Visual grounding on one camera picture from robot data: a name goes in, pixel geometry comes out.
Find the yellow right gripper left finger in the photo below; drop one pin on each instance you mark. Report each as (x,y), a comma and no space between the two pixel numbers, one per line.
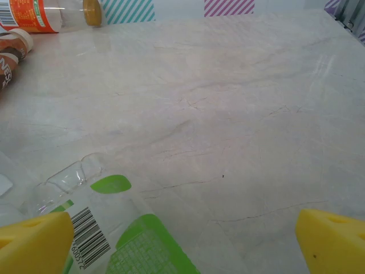
(34,245)

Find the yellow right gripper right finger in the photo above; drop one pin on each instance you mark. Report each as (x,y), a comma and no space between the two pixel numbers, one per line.
(336,248)

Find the clear bottle with green label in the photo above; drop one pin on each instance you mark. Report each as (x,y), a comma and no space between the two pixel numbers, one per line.
(137,242)

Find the orange label bottle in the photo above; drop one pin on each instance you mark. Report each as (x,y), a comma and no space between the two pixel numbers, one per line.
(31,14)

